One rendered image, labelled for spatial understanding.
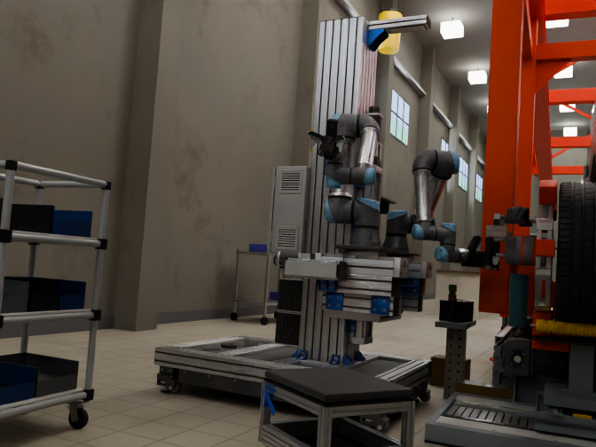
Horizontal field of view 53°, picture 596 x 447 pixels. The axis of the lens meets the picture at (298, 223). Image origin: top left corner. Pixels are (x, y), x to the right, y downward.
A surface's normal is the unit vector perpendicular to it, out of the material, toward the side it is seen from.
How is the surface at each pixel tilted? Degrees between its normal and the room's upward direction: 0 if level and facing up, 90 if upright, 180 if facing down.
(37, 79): 90
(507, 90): 90
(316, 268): 90
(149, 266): 90
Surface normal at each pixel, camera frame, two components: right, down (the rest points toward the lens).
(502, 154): -0.40, -0.09
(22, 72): 0.90, 0.03
